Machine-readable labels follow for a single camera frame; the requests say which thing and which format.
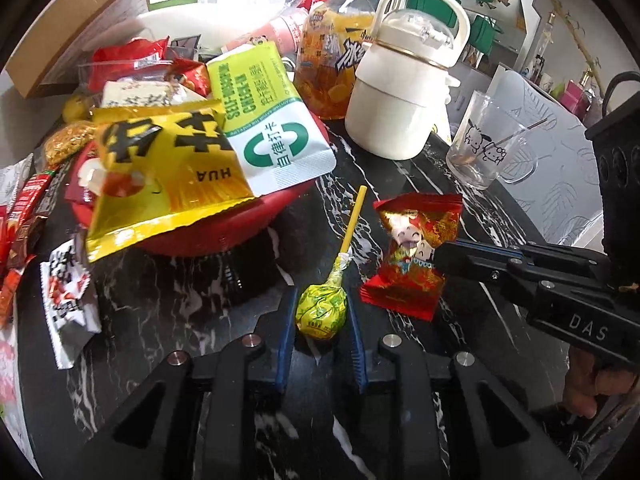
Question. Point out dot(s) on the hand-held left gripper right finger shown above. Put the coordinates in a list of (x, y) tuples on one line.
[(357, 350)]

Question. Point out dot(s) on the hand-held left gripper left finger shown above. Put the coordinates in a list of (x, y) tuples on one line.
[(285, 340)]

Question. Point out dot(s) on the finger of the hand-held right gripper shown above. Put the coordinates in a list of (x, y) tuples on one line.
[(565, 257), (475, 262)]

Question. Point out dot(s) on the yellow green lollipop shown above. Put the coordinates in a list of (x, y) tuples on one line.
[(320, 310)]

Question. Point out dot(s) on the red cartoon candy packet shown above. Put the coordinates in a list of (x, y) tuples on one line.
[(410, 270)]

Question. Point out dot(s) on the red plastic basket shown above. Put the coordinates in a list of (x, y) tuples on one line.
[(215, 235)]

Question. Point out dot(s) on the green white snack packet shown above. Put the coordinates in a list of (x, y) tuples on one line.
[(270, 125)]

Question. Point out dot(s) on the white cartoon snack packet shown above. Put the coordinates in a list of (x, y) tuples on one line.
[(65, 290)]

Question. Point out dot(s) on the orange red snack packet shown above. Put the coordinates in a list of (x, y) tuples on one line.
[(192, 77)]

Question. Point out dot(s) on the white red-banded snack packet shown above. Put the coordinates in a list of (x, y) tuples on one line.
[(135, 94)]

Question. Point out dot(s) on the person's right hand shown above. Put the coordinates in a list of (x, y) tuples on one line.
[(582, 385)]

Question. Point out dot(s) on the cartoon print glass mug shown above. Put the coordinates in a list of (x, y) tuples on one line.
[(475, 150)]

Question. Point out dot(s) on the white insulated jug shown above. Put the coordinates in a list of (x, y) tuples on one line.
[(390, 110)]

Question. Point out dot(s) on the yellow cap tea bottle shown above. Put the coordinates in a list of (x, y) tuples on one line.
[(325, 70)]

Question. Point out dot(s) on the large green tote bag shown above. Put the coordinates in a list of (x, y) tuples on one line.
[(425, 5)]

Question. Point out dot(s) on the pink floral sheet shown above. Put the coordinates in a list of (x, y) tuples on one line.
[(7, 375)]

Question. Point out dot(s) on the long red green sachet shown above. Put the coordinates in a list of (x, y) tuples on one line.
[(35, 200)]

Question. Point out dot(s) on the red gold sachet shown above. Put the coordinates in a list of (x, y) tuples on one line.
[(10, 240)]

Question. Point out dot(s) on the yellow noodle snack packet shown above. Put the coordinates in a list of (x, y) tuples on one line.
[(67, 142)]

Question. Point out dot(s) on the pink paper cup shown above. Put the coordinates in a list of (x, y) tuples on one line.
[(287, 30)]

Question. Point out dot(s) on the yellow lemon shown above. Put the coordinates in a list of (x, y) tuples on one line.
[(75, 109)]

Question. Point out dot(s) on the small white packet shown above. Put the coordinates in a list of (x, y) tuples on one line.
[(12, 177)]

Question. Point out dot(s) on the red food packet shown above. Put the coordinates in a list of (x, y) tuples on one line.
[(125, 57)]

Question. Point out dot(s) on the cardboard box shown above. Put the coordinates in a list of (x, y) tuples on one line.
[(65, 35)]

